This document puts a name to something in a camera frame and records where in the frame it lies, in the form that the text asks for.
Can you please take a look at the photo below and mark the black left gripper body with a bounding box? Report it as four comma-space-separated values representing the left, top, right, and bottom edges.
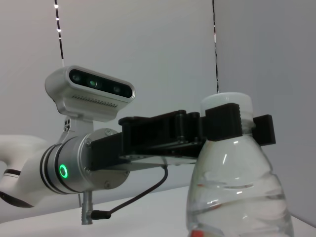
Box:
90, 110, 206, 171

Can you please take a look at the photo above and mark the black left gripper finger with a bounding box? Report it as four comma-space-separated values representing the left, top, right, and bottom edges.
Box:
204, 103, 241, 142
251, 114, 277, 146

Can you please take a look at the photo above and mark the clear green-label water bottle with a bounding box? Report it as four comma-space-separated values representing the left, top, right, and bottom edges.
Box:
185, 91, 294, 237

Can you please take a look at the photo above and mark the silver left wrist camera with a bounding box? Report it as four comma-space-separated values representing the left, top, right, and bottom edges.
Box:
44, 65, 136, 124

